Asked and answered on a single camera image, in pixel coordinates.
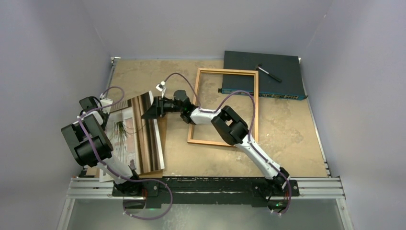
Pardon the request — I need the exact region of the brown backing board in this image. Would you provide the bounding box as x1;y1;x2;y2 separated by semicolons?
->
85;114;168;179

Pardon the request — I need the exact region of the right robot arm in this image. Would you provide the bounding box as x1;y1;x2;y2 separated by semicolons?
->
141;90;292;195

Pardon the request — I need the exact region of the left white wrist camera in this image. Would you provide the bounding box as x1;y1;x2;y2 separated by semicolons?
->
99;97;113;114

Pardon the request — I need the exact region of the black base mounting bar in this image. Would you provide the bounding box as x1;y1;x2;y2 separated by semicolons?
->
112;177;300;209

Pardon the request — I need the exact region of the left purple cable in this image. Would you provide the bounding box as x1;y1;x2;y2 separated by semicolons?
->
78;86;174;222

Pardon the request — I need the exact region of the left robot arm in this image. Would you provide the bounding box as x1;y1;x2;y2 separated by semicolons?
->
61;96;143;196

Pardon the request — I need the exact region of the small black hammer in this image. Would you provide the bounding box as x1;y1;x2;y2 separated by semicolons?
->
255;63;282;83

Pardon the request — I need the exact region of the aluminium rail frame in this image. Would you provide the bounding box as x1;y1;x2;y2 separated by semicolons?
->
57;57;354;230

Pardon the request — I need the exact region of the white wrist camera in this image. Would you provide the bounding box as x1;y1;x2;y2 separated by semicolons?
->
99;97;113;114
156;81;167;98

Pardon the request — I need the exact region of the glossy photo print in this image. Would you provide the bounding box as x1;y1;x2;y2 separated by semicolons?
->
99;91;166;183

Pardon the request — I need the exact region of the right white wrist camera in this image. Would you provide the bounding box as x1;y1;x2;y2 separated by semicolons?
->
156;81;167;98

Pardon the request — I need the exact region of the dark network switch box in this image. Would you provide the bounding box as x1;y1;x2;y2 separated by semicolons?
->
223;51;307;101

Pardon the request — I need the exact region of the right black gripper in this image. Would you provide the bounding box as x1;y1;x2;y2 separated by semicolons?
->
142;96;183;119

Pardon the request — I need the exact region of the orange wooden picture frame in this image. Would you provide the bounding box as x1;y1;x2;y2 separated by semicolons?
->
187;68;259;147

